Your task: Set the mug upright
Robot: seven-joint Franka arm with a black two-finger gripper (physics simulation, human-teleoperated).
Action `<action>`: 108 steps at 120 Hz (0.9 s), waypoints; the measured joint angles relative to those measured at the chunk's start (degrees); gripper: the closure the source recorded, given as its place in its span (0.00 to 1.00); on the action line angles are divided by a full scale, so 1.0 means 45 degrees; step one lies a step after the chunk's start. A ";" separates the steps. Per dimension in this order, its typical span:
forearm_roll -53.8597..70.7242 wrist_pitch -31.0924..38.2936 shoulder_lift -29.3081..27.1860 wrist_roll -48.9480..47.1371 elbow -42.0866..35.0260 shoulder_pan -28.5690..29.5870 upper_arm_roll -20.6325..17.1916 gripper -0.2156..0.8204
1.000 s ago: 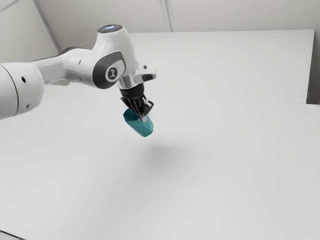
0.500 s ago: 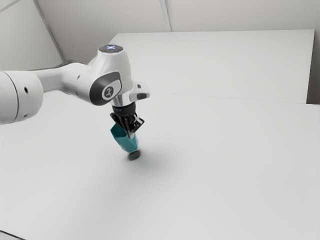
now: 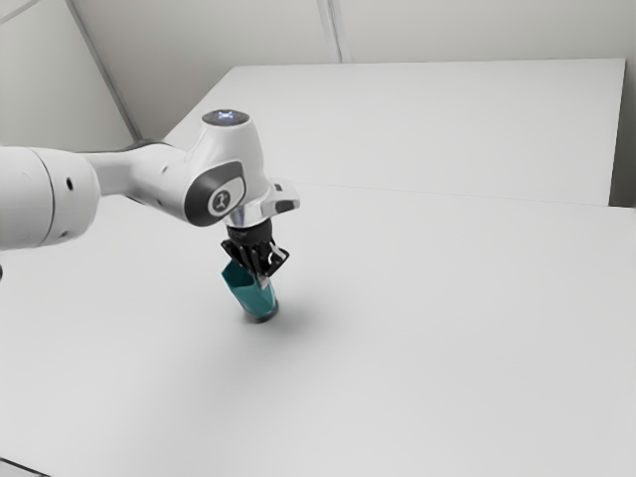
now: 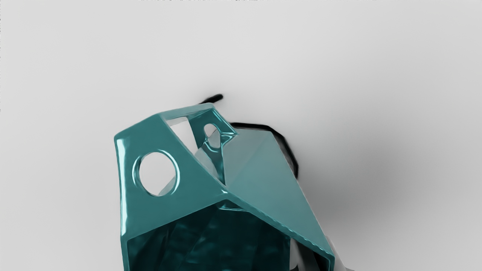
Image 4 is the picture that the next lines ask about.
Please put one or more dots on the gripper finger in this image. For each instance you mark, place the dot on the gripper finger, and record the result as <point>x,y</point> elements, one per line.
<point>342,264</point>

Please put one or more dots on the teal faceted mug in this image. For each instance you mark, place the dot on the teal faceted mug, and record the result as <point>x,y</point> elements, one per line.
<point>196,180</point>

